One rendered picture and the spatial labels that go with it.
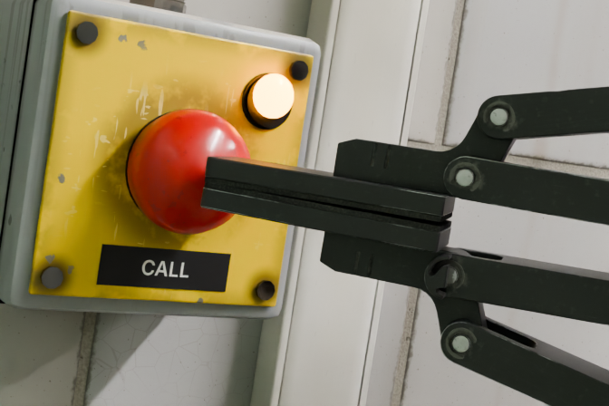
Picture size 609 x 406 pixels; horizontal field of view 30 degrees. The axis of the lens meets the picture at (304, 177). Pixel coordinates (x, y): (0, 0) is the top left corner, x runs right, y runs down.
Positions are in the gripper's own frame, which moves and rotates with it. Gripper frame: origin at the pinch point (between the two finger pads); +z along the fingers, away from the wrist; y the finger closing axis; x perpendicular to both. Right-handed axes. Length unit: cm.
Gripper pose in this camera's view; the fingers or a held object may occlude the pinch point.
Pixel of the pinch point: (329, 201)
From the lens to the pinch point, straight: 33.5
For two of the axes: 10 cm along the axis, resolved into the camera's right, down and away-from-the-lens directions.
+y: -1.6, 9.9, 0.5
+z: -9.6, -1.6, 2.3
